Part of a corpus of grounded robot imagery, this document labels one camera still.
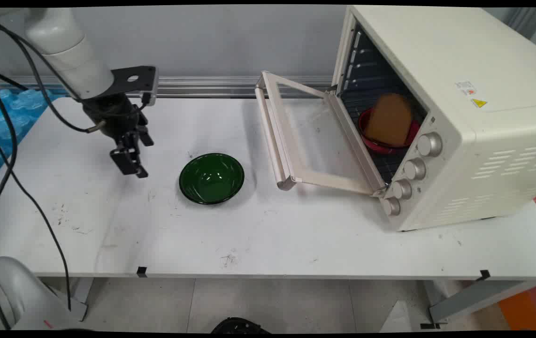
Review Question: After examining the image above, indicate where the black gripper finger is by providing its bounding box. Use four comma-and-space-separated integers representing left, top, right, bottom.
110, 133, 149, 179
135, 112, 155, 147

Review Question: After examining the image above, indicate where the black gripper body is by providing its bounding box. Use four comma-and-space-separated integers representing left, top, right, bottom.
83, 92, 150, 140

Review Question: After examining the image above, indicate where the cream glass oven door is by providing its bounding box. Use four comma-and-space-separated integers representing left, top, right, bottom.
255, 70, 389, 197

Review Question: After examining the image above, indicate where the green glass bowl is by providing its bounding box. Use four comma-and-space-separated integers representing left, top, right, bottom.
178, 153, 245, 206

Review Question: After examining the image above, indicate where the grey metal table leg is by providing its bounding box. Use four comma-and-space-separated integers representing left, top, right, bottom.
67, 277, 95, 323
421, 280, 536, 327

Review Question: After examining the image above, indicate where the black round floor object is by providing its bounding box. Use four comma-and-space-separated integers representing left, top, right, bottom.
211, 317, 271, 335

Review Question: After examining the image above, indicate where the red bowl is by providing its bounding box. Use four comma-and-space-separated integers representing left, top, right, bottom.
358, 108, 421, 155

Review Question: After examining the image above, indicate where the brown bread slice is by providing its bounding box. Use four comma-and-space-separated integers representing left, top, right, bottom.
364, 93, 413, 147

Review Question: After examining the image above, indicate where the large silver oven knob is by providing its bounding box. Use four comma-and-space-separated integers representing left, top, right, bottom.
417, 132, 443, 158

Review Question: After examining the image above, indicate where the white label sticker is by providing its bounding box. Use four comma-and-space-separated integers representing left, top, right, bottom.
455, 81, 478, 97

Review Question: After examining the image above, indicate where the cream toaster oven body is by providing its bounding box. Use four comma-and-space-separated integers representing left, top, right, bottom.
331, 6, 536, 232

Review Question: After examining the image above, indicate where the orange box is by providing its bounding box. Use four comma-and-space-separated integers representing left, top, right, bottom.
498, 281, 536, 331

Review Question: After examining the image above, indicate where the black cable with metal plug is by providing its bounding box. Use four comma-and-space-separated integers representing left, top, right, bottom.
0, 19, 107, 263

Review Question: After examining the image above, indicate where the thin black camera cable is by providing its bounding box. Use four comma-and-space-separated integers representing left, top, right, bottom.
0, 21, 152, 313

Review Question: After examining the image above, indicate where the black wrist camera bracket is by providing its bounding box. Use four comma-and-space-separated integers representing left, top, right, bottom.
111, 66, 159, 107

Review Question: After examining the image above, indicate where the aluminium profile rail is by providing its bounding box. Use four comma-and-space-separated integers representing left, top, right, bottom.
0, 75, 335, 100

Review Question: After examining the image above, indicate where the wire oven rack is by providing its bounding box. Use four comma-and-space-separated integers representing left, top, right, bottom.
341, 88, 427, 186

